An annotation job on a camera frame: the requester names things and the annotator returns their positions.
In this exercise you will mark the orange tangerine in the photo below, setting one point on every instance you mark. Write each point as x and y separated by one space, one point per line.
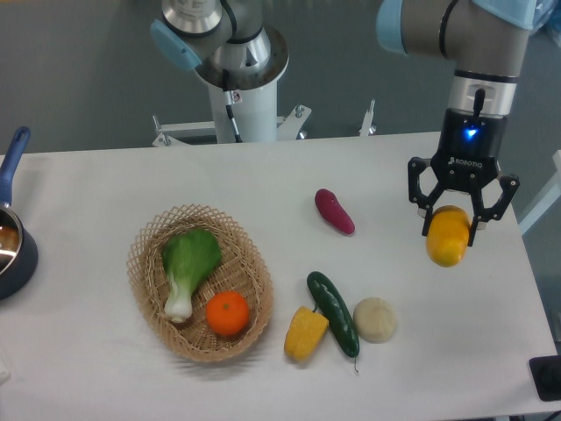
227 313

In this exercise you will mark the white metal frame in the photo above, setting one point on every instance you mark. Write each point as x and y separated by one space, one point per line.
543 200

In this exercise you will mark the black device at edge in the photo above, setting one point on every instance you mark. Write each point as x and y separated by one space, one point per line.
546 376

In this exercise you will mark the woven wicker basket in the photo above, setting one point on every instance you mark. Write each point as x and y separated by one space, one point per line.
242 269

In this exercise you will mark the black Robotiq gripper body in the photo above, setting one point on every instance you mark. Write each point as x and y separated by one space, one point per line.
467 154

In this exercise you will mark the dark blue saucepan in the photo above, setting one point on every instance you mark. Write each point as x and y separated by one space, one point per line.
19 251

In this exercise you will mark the dark green cucumber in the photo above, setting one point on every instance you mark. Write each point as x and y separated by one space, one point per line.
331 304

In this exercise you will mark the beige steamed bun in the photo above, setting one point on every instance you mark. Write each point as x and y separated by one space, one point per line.
375 319

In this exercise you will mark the yellow bell pepper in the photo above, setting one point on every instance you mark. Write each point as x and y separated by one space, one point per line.
304 333

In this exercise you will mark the purple sweet potato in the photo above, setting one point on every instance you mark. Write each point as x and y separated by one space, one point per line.
333 212

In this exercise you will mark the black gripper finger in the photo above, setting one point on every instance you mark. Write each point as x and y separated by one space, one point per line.
425 202
481 214

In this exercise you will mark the yellow orange mango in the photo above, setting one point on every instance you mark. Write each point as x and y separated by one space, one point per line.
448 236

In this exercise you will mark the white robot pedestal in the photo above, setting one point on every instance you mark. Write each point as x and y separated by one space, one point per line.
241 80

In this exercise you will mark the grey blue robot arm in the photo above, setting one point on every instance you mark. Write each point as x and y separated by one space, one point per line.
486 40

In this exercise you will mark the green bok choy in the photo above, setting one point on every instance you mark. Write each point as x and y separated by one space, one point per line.
188 259

